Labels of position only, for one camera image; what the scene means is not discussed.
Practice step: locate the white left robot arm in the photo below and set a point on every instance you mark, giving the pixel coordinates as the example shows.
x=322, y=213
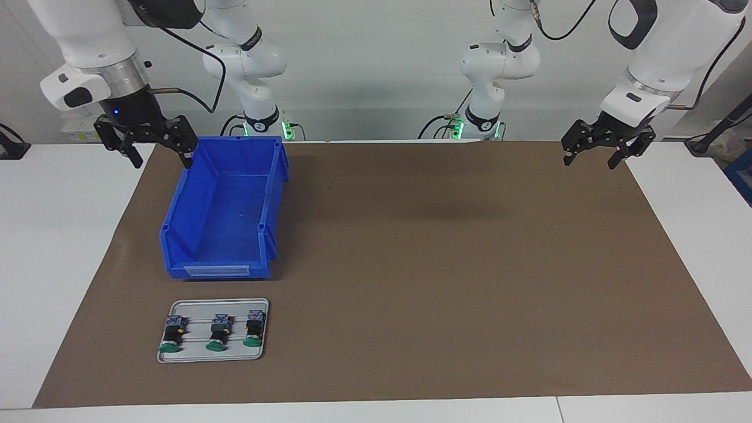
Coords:
x=675, y=41

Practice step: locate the green push button switch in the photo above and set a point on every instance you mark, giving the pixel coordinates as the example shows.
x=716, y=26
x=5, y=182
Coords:
x=218, y=335
x=254, y=330
x=171, y=335

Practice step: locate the blue crate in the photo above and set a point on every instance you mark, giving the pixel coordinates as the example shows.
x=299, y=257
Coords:
x=743, y=176

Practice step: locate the small white box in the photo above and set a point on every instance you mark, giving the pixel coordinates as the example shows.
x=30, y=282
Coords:
x=76, y=129

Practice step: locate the blue plastic storage bin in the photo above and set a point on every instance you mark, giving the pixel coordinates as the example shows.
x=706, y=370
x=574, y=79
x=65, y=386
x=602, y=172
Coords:
x=217, y=258

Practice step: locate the brown table mat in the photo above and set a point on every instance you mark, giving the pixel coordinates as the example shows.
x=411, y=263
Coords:
x=440, y=294

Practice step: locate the black clamp mount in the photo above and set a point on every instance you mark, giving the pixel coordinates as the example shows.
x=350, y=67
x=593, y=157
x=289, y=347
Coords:
x=12, y=150

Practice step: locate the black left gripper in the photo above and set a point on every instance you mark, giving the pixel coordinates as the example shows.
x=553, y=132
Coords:
x=617, y=130

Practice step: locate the black stand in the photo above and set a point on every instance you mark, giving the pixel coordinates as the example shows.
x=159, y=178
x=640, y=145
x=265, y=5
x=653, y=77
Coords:
x=702, y=144

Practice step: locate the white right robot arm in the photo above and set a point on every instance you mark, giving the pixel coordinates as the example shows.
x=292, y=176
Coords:
x=88, y=35

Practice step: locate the crumpled clear plastic bag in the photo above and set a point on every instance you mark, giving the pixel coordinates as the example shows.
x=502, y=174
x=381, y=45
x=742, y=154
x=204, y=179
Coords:
x=737, y=141

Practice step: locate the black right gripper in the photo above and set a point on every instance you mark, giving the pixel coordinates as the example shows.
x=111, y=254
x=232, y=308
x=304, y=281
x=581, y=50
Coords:
x=132, y=114

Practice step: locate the silver metal tray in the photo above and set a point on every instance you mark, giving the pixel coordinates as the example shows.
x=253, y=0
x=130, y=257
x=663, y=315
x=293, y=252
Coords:
x=217, y=308

